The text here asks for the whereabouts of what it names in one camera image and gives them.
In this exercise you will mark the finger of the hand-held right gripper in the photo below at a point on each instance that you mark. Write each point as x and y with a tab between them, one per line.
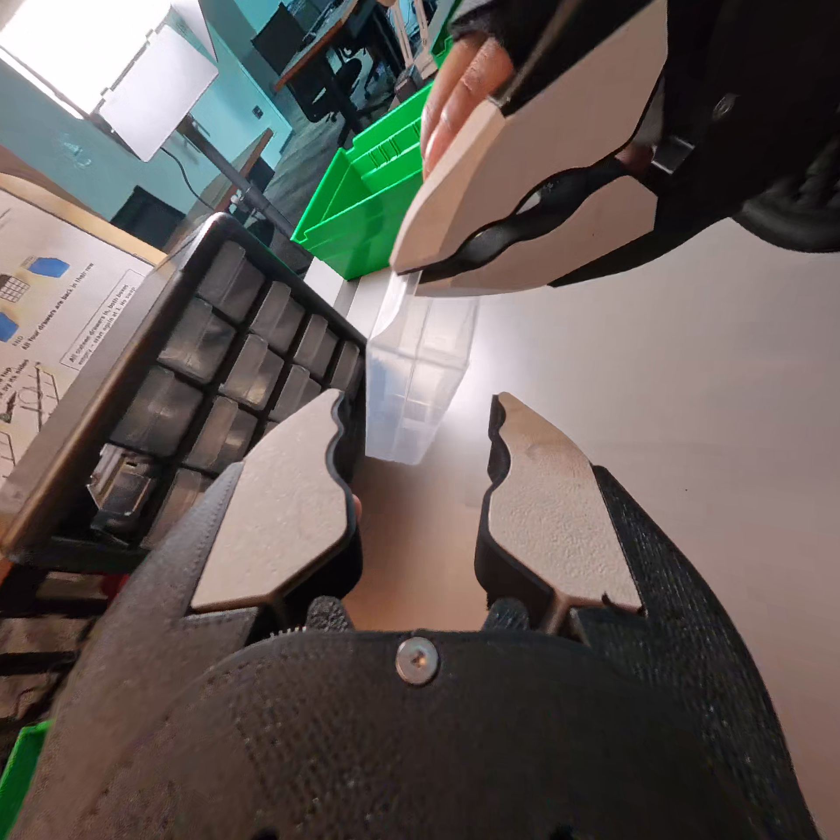
499	177
590	236

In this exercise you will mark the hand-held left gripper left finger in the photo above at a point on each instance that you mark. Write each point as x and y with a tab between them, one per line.
282	505

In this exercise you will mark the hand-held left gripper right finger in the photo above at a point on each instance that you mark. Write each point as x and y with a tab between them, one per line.
551	505

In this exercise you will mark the clear plastic drawer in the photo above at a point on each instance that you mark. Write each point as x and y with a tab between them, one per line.
420	394

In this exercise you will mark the black drawer cabinet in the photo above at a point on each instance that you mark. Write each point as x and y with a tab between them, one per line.
131	341

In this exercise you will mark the wooden background desk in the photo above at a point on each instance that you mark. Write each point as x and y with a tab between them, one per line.
315	46

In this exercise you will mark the person's right hand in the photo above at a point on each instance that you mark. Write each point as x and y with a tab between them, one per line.
466	85

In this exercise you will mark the black office chair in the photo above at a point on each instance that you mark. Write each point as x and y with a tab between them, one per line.
351	79

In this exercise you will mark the grid of small cabinet drawers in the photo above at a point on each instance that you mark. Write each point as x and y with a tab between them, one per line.
190	341

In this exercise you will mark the wooden side table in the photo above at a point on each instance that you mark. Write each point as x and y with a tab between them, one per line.
239	164

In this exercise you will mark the black monitor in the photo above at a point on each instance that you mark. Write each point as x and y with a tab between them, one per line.
279	36

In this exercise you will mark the black light stand pole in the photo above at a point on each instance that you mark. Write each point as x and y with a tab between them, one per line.
223	170

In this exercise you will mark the printed instruction sheet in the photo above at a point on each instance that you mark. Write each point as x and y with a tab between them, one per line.
59	295

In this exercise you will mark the black box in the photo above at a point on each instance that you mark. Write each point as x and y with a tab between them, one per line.
148	208

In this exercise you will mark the white reflector panel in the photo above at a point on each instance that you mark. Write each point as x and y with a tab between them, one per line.
157	92

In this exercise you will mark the brown cardboard board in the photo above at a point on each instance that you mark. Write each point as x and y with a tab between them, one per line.
79	216

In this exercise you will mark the bright studio light panel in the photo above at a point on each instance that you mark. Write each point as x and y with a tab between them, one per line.
72	46

